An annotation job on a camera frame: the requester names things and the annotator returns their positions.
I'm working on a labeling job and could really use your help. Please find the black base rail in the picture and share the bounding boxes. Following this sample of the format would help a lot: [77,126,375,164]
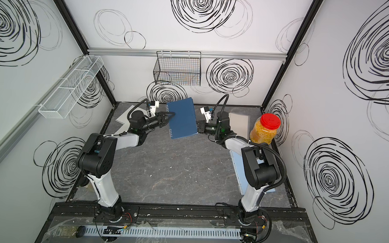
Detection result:
[50,201,309,226]

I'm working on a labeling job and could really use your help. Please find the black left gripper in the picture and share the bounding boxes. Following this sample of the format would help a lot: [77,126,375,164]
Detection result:
[141,113,174,135]

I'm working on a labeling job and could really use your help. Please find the black corner frame post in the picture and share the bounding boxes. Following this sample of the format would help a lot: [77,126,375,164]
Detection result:
[260,0,324,113]

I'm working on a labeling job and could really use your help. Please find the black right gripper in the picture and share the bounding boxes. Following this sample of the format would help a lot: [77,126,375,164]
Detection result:
[188,121,221,137]

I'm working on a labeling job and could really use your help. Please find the white slotted cable duct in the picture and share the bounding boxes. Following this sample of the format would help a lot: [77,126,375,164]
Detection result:
[82,225,241,240]

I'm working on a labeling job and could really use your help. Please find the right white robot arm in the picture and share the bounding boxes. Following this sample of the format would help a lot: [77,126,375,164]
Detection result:
[197,106,287,219]

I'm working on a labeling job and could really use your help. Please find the white mesh wall shelf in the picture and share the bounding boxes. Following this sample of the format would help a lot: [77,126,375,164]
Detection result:
[38,55,103,119]

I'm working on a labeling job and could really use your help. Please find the light blue spiral notebook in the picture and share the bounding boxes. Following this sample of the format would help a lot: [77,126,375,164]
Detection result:
[229,150,277,195]

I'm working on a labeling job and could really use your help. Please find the cornflakes jar with red lid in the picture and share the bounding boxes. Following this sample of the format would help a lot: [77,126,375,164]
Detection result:
[250,113,281,145]

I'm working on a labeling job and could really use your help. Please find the torn lined paper page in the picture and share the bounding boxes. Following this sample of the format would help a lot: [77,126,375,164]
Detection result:
[115,105,134,126]

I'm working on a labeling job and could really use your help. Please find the aluminium wall rail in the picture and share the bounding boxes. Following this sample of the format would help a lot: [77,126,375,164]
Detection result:
[88,48,287,61]

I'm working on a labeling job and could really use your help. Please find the dark blue spiral notebook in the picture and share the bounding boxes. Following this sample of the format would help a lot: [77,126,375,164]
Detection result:
[166,97,197,140]

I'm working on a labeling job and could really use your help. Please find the black wire basket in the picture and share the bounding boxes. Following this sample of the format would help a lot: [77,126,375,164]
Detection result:
[153,57,202,86]

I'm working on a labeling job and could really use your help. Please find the frosted cover white notebook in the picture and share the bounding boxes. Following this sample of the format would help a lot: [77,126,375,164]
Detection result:
[229,112,250,138]

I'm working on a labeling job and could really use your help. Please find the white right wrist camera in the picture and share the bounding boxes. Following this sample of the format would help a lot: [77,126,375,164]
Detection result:
[200,106,213,123]

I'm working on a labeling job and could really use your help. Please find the left black frame post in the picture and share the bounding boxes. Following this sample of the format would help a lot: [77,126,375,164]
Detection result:
[53,0,117,106]

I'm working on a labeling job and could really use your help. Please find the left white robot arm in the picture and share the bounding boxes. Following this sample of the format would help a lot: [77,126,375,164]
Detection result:
[76,110,175,218]

